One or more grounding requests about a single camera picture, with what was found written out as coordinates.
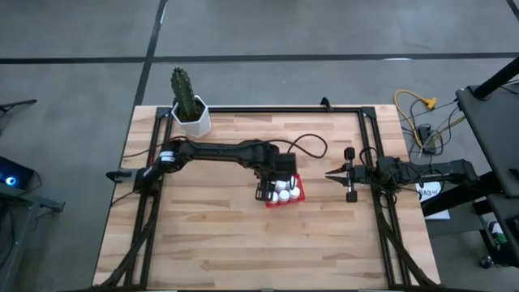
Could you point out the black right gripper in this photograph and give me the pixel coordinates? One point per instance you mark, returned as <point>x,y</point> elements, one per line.
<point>359,174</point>

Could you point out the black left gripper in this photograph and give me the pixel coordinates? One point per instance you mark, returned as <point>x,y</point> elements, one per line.
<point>267,186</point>

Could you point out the white pill bottle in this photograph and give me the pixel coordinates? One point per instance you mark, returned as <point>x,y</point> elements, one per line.
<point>280,185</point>
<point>284,196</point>
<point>274,197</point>
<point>294,193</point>

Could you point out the red plastic slotted basket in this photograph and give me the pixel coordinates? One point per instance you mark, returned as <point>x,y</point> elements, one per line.
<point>284,204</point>

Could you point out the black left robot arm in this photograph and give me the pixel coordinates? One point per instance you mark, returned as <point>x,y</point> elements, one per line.
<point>219,151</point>

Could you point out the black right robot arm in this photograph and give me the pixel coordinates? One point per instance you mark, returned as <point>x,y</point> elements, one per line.
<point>446,170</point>

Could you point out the white paper label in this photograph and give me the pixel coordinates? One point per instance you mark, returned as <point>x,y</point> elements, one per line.
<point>430,192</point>

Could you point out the white hexagonal plant pot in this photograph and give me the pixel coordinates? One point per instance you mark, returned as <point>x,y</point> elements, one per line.
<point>198,125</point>

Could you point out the black power adapter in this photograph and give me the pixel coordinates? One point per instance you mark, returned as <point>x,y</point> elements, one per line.
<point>425,136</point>

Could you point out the green cactus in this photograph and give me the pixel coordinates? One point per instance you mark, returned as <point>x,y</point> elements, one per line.
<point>183,89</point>

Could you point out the black side table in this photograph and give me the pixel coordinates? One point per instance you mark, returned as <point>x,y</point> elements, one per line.
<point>490,130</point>

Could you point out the black caster wheel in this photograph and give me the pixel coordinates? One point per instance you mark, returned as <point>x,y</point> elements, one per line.
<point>485,261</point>

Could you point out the black pole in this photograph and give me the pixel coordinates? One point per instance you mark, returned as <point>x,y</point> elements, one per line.
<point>496,81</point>

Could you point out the black metal stand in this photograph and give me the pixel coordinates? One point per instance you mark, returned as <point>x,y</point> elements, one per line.
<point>24,203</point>

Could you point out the blue-lit black device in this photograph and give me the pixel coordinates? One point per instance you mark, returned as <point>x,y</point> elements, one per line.
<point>12,178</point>

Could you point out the black tripod leg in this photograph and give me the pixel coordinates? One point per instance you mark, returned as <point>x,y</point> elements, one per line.
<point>18,104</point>

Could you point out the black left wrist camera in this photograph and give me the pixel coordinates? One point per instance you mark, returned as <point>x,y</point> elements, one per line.
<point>286,164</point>

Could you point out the black frame clamp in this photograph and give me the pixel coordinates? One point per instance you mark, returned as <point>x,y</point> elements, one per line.
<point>326,103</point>

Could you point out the black metal table frame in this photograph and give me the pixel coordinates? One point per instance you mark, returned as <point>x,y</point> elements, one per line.
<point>284,109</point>

